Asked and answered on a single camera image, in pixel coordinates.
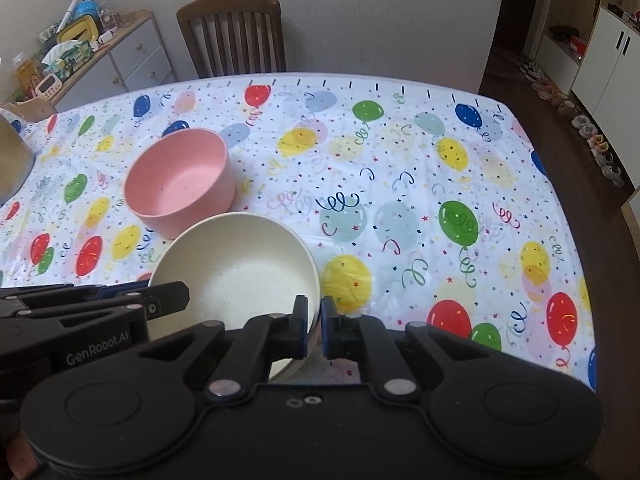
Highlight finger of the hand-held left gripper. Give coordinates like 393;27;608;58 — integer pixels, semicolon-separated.
0;281;192;332
0;283;152;312

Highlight white drawer side cabinet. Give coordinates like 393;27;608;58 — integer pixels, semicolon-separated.
47;8;177;111

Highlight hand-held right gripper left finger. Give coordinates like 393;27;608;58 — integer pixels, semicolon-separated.
100;296;309;404

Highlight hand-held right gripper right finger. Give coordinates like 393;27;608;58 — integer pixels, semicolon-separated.
320;296;531;404

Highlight green tissue pack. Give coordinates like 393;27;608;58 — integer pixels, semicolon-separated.
40;41;96;81

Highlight white rolled tube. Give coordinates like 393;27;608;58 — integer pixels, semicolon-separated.
55;0;84;36

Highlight gold thermos jug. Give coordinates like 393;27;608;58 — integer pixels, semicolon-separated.
0;110;37;206

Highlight balloon printed tablecloth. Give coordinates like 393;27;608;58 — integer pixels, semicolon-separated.
0;72;599;394

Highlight brown wooden chair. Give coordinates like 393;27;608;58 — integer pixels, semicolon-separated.
176;0;288;80

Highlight white lower cabinet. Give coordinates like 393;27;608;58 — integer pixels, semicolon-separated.
570;5;640;121

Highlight white kitchen timer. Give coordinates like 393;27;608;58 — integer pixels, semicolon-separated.
34;75;64;101

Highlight pink round bowl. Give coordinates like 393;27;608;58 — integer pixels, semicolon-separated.
123;129;236;240

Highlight row of shoes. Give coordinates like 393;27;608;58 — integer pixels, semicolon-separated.
520;57;626;189

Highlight cream round bowl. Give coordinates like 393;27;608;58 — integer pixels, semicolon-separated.
148;212;320;384

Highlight yellow black holder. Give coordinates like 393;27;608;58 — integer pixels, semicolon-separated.
56;15;99;44

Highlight light wooden box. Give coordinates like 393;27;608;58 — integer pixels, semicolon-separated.
0;99;59;124

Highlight clear glass cups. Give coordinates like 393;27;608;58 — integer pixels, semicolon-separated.
97;2;131;31

